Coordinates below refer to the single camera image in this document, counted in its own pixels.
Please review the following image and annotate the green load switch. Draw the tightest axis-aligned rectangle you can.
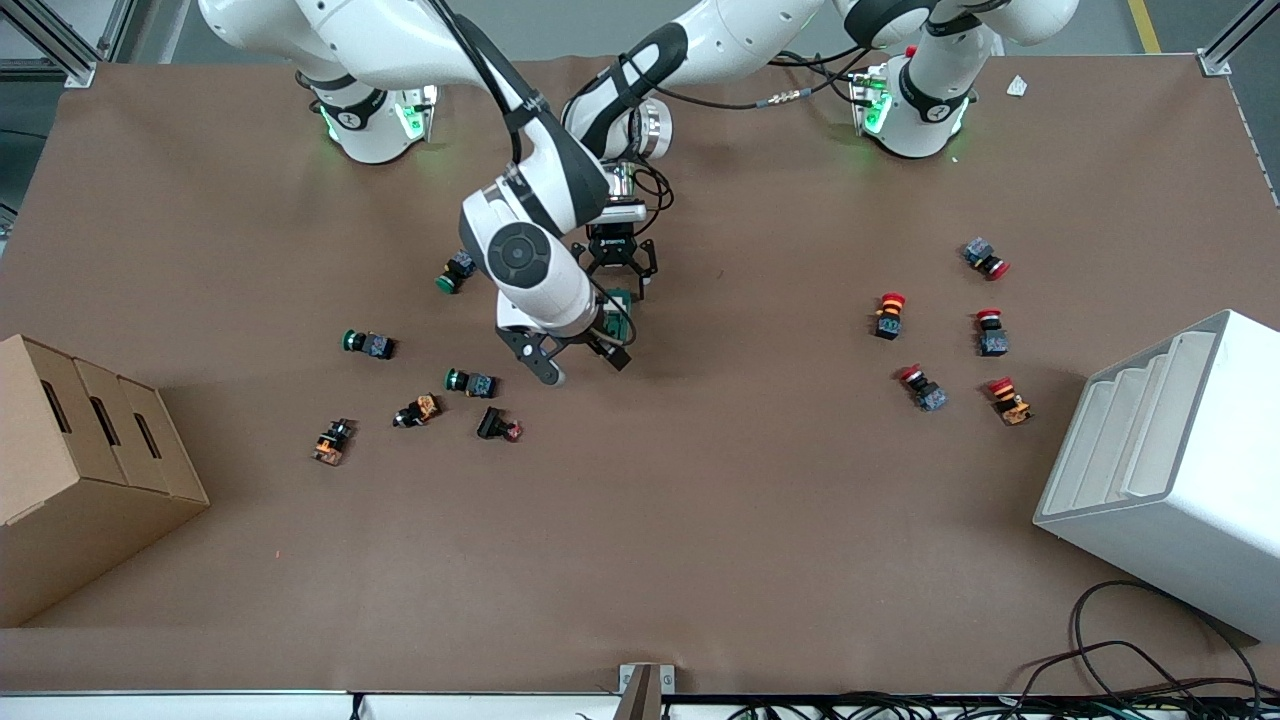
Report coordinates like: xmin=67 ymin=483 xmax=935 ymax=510
xmin=600 ymin=288 xmax=638 ymax=347

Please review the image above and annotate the black button orange contact block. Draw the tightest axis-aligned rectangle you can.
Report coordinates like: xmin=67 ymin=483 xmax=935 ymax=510
xmin=312 ymin=418 xmax=357 ymax=467
xmin=392 ymin=393 xmax=443 ymax=430

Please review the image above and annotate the red button amber contact block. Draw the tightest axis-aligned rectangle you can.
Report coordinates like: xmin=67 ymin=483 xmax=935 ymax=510
xmin=987 ymin=376 xmax=1034 ymax=428

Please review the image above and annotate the brown cardboard box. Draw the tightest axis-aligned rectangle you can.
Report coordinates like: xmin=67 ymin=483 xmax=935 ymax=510
xmin=0 ymin=334 xmax=211 ymax=629

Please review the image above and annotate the white stepped storage bin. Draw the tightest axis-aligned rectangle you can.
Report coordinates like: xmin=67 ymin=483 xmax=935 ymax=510
xmin=1033 ymin=309 xmax=1280 ymax=643

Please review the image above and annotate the black cable with metal connector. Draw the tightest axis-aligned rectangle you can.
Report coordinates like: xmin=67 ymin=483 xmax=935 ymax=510
xmin=640 ymin=50 xmax=883 ymax=112

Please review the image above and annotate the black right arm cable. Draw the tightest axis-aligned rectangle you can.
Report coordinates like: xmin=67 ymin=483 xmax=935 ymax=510
xmin=425 ymin=0 xmax=547 ymax=167

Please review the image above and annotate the metal bracket with post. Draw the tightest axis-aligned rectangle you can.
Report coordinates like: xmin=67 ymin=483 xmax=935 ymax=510
xmin=618 ymin=662 xmax=676 ymax=720

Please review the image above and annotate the black cable along table edge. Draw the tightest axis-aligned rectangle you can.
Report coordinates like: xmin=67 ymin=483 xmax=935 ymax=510
xmin=725 ymin=692 xmax=1011 ymax=720

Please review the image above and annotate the black looped floor cable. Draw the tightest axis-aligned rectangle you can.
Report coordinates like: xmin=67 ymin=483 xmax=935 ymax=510
xmin=1072 ymin=580 xmax=1266 ymax=701

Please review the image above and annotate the aluminium frame profile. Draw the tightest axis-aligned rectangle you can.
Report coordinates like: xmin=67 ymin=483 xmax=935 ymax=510
xmin=1197 ymin=0 xmax=1280 ymax=78
xmin=0 ymin=0 xmax=136 ymax=89

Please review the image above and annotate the black low floor cable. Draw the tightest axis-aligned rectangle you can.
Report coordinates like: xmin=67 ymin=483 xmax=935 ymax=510
xmin=1005 ymin=642 xmax=1216 ymax=701

